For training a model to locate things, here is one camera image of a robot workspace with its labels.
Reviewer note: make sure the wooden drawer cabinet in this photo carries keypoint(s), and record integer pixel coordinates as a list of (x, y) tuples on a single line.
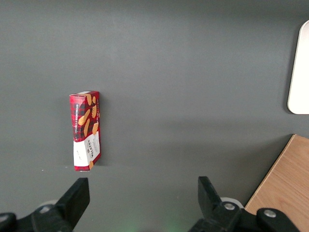
[(287, 183)]

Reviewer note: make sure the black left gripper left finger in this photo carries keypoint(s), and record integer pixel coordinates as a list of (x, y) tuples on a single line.
[(72, 205)]

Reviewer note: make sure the red tartan shortbread box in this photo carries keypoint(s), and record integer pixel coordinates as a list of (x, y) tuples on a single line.
[(83, 125)]

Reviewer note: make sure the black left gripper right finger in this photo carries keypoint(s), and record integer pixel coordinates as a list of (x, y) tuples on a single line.
[(212, 207)]

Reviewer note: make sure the beige plastic tray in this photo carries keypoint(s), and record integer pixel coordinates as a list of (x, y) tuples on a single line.
[(301, 79)]

